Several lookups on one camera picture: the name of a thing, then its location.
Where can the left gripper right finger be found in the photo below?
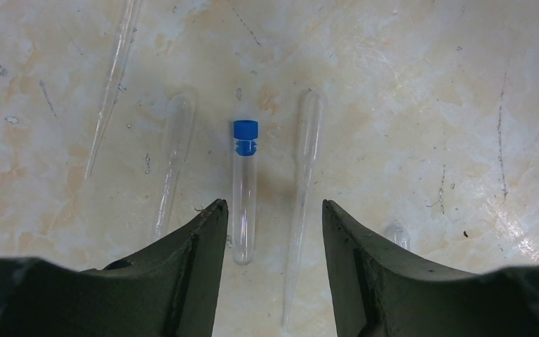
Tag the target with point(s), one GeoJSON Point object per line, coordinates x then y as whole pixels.
{"type": "Point", "coordinates": [381, 289]}

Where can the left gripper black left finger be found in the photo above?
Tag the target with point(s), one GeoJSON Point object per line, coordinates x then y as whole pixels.
{"type": "Point", "coordinates": [169, 288]}

